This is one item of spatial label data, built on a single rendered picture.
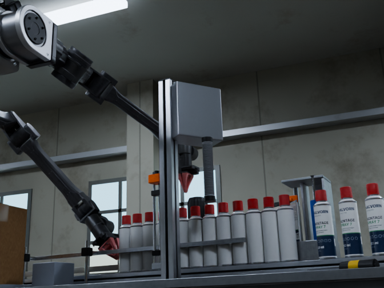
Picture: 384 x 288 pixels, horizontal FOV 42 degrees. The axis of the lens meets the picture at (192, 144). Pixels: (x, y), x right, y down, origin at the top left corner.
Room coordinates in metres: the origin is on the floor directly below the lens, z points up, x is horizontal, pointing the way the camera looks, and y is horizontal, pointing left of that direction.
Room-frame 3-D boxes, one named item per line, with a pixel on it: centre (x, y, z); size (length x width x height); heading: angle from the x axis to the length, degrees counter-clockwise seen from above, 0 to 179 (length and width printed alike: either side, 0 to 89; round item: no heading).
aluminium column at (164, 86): (1.56, 0.08, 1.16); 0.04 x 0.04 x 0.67; 62
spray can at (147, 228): (1.76, 0.16, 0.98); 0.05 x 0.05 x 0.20
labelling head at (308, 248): (1.59, -0.37, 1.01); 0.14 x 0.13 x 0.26; 62
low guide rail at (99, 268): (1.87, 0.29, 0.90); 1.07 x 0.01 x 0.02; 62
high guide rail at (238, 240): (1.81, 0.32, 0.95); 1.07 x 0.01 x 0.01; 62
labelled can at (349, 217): (1.45, -0.45, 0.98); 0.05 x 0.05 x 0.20
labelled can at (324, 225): (1.48, -0.38, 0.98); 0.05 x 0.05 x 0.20
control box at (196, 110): (1.58, -0.01, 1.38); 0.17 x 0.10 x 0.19; 118
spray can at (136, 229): (1.78, 0.21, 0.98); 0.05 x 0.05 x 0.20
